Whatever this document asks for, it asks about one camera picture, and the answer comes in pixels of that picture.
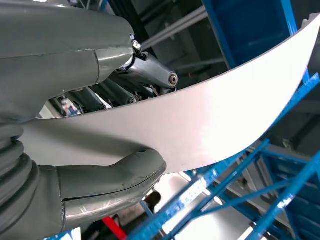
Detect blue metal shelf rack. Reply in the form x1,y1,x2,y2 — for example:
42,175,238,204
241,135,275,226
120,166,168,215
43,0,320,240

